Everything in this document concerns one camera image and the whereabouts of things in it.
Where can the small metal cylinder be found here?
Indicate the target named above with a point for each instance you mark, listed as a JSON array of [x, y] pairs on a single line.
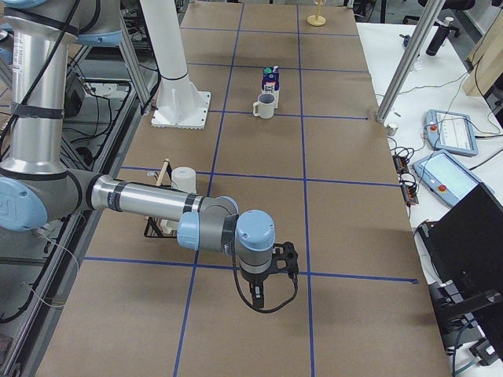
[[391, 129]]

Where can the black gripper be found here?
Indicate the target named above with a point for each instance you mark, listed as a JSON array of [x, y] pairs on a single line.
[[254, 279]]

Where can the aluminium frame post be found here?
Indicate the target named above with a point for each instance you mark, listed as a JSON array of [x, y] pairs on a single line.
[[423, 27]]

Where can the black cylinder bottle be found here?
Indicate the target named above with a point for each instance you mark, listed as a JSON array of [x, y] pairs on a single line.
[[439, 37]]

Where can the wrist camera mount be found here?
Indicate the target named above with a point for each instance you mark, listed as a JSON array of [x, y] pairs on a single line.
[[285, 259]]

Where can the blue teach pendant upright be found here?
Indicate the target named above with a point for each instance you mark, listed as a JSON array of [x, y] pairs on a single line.
[[450, 131]]

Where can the white mug with handle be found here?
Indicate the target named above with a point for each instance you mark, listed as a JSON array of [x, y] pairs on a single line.
[[264, 106]]

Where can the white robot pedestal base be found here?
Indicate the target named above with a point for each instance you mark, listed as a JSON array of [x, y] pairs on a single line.
[[179, 103]]

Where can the blue white milk carton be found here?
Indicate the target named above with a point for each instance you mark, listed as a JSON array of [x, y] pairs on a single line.
[[271, 83]]

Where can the blue teach pendant flat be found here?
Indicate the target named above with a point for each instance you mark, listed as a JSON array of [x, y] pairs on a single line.
[[446, 176]]

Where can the black laptop monitor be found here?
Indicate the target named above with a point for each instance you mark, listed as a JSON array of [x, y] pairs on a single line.
[[465, 247]]

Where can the black wire cup rack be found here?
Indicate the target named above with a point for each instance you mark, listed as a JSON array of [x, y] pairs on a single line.
[[157, 227]]

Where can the black power strip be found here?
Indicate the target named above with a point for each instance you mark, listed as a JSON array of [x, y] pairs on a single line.
[[407, 182]]

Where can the wooden cup tree stand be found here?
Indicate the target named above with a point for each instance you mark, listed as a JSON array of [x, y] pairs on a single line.
[[316, 19]]

